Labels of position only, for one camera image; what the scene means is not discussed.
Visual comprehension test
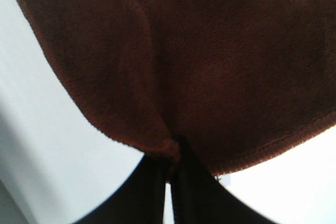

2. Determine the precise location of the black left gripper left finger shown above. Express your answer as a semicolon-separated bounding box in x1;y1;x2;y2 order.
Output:
76;155;167;224

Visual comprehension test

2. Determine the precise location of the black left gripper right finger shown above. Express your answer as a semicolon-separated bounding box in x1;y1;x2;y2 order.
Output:
170;135;270;224

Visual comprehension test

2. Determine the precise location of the brown towel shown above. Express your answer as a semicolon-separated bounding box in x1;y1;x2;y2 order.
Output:
17;0;335;174

